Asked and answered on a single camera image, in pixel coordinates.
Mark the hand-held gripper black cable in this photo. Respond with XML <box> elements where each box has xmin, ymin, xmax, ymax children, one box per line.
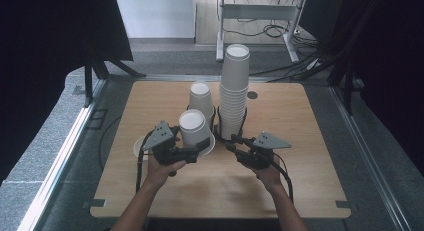
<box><xmin>135</xmin><ymin>130</ymin><xmax>154</xmax><ymax>194</ymax></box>
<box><xmin>271</xmin><ymin>153</ymin><xmax>295</xmax><ymax>204</ymax></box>

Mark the black curtain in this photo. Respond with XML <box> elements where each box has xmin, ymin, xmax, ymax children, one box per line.
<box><xmin>328</xmin><ymin>0</ymin><xmax>424</xmax><ymax>177</ymax></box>
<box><xmin>0</xmin><ymin>0</ymin><xmax>134</xmax><ymax>184</ymax></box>

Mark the left hand-held gripper black cable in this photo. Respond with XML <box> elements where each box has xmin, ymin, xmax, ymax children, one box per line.
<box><xmin>135</xmin><ymin>130</ymin><xmax>154</xmax><ymax>194</ymax></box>

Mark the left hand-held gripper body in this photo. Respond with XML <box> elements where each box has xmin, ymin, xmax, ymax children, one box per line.
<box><xmin>142</xmin><ymin>120</ymin><xmax>198</xmax><ymax>166</ymax></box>

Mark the white power strip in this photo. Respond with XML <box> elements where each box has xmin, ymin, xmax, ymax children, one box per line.
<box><xmin>305</xmin><ymin>58</ymin><xmax>322</xmax><ymax>71</ymax></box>

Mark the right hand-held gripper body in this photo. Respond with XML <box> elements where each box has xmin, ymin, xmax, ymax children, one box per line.
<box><xmin>238</xmin><ymin>130</ymin><xmax>292</xmax><ymax>170</ymax></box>

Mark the right hand-held gripper black cable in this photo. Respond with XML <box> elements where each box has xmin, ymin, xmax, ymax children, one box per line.
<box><xmin>271</xmin><ymin>153</ymin><xmax>295</xmax><ymax>204</ymax></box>

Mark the black metal stand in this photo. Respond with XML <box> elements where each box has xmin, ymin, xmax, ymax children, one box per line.
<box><xmin>328</xmin><ymin>57</ymin><xmax>355</xmax><ymax>116</ymax></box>

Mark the person's right hand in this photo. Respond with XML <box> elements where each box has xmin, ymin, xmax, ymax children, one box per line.
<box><xmin>251</xmin><ymin>160</ymin><xmax>284</xmax><ymax>194</ymax></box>

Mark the dark wire cup holder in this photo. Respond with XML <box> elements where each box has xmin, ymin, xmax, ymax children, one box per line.
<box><xmin>184</xmin><ymin>104</ymin><xmax>248</xmax><ymax>147</ymax></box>

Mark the short stack of white cups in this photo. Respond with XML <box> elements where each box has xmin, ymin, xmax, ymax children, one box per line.
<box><xmin>187</xmin><ymin>81</ymin><xmax>216</xmax><ymax>132</ymax></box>

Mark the aluminium floor rail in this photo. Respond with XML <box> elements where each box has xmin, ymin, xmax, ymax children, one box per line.
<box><xmin>16</xmin><ymin>79</ymin><xmax>108</xmax><ymax>231</ymax></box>
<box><xmin>328</xmin><ymin>85</ymin><xmax>414</xmax><ymax>231</ymax></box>

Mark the tall stack of white cups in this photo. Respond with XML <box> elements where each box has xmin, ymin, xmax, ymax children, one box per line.
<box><xmin>218</xmin><ymin>43</ymin><xmax>251</xmax><ymax>141</ymax></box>

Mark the white metal desk frame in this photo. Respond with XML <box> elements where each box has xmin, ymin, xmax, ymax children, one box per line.
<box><xmin>215</xmin><ymin>0</ymin><xmax>309</xmax><ymax>64</ymax></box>

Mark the thin black floor cable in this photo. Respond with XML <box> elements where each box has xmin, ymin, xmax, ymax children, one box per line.
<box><xmin>97</xmin><ymin>114</ymin><xmax>123</xmax><ymax>172</ymax></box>

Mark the black tripod stand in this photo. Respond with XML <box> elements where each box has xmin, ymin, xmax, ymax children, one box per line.
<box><xmin>83</xmin><ymin>55</ymin><xmax>148</xmax><ymax>109</ymax></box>

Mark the person's left hand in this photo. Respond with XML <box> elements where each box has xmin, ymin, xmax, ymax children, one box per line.
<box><xmin>144</xmin><ymin>154</ymin><xmax>188</xmax><ymax>190</ymax></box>

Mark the black floor cable bundle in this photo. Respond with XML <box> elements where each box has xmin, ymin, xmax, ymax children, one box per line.
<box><xmin>223</xmin><ymin>17</ymin><xmax>334</xmax><ymax>83</ymax></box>

